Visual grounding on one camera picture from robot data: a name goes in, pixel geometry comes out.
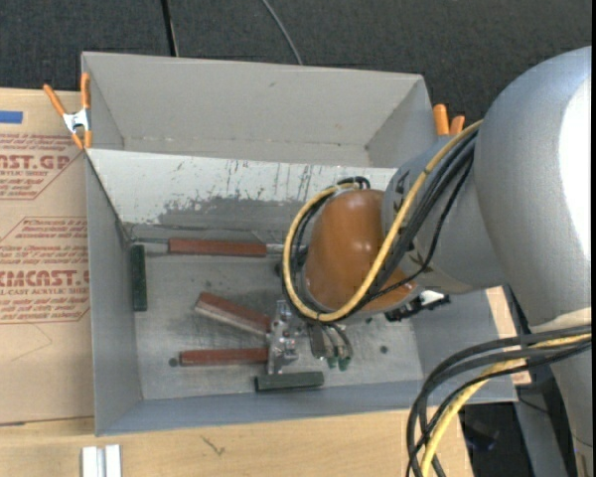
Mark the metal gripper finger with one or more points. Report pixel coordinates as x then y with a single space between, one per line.
281 356
282 318

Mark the dark green flat block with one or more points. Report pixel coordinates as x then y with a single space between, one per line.
139 278
289 381

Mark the red-brown flat block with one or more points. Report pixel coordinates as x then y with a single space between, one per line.
221 356
233 311
216 247

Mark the grey metal bin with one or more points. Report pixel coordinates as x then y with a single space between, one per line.
238 107

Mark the brown cardboard board red print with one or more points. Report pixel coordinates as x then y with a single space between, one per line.
40 356

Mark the black cylinder on white bracket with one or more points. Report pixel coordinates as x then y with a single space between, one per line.
406 310

